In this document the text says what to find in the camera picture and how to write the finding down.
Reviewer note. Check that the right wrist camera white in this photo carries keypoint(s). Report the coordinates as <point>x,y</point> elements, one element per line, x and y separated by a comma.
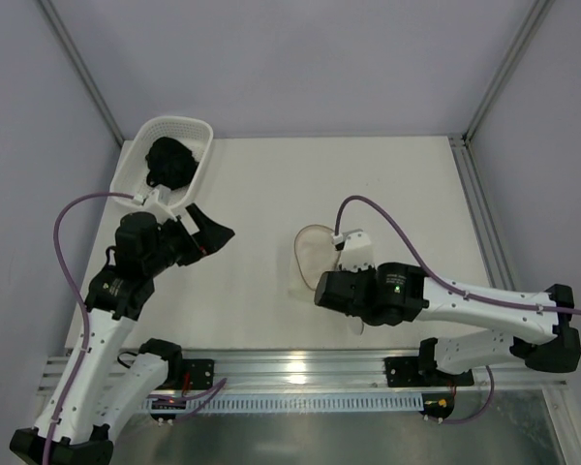
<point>355,251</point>

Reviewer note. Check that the aluminium frame post right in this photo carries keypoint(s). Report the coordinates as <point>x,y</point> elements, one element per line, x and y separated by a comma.
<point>514,53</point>

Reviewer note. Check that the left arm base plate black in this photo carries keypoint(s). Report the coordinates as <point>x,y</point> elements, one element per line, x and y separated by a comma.
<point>196,374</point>

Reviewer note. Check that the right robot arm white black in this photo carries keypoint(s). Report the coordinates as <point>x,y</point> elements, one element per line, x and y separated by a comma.
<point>532,327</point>

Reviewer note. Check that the aluminium mounting rail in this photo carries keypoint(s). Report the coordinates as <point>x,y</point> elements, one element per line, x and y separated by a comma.
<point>316,370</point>

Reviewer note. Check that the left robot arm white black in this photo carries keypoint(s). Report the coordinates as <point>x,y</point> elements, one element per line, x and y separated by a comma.
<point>83,419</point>

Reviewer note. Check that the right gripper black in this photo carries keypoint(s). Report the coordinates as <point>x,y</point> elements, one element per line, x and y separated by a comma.
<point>326,293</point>

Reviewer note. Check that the slotted cable duct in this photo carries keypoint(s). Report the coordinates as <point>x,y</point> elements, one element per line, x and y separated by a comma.
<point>303,403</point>

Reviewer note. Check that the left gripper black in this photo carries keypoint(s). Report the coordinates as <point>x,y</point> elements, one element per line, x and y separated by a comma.
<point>190,240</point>

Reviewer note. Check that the right controller board black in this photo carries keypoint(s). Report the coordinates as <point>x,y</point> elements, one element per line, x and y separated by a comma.
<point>437,406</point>

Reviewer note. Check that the aluminium frame post left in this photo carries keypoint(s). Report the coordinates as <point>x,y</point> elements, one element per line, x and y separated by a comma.
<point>66,42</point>

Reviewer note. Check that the aluminium frame post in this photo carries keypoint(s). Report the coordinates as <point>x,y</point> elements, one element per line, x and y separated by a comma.
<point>66,42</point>
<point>514,53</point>

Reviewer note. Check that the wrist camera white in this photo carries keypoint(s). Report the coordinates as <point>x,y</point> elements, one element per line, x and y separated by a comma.
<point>355,251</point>
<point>157,204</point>

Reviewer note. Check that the white perforated plastic basket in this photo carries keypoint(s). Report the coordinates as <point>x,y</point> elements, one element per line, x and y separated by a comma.
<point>131,172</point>

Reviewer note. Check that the controller board black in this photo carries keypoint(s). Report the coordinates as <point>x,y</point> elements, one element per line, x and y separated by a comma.
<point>437,406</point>
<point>164,408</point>

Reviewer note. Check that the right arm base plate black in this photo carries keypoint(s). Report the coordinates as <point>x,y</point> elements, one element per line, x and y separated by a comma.
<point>407,372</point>

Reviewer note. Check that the black bra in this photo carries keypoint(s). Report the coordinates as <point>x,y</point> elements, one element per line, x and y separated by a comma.
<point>170,164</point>

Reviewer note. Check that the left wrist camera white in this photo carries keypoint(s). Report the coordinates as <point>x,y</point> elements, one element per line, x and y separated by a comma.
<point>157,204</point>

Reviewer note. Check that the left controller board black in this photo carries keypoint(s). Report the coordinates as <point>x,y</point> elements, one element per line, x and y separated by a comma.
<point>164,408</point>

